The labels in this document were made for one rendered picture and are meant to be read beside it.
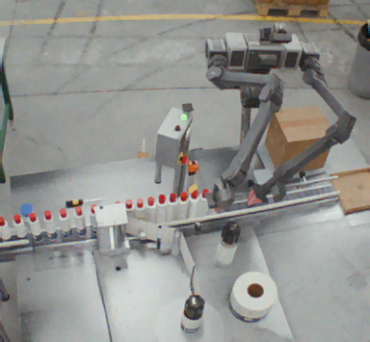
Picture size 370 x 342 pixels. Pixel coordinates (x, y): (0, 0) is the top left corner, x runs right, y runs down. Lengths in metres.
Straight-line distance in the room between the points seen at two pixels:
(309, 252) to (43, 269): 1.34
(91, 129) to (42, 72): 0.88
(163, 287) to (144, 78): 2.61
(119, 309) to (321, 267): 1.04
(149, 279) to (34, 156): 1.94
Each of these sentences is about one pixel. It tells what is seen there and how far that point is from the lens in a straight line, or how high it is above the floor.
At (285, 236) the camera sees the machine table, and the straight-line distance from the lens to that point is 2.82.
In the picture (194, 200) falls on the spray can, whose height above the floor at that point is 1.04.
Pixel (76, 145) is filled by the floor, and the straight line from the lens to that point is 4.21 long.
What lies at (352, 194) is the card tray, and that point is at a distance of 3.11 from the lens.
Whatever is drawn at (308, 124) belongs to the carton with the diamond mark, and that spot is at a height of 1.12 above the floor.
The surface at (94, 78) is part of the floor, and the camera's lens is 4.78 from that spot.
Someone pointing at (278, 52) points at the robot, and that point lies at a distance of 2.76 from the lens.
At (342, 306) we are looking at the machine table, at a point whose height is 0.83.
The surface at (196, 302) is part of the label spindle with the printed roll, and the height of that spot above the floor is 1.18.
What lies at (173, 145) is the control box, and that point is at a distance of 2.28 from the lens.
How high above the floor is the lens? 3.11
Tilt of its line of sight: 49 degrees down
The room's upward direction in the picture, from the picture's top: 7 degrees clockwise
